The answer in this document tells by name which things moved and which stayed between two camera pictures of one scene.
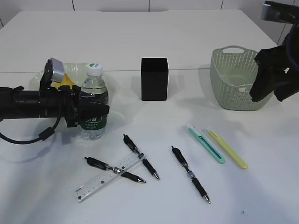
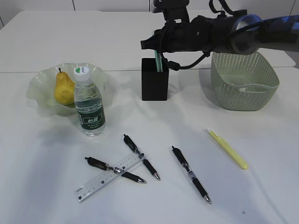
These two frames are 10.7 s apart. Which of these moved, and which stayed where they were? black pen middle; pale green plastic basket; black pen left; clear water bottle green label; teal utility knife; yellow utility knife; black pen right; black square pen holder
Moved: teal utility knife; clear water bottle green label
Stayed: yellow utility knife; pale green plastic basket; black pen right; black square pen holder; black pen left; black pen middle
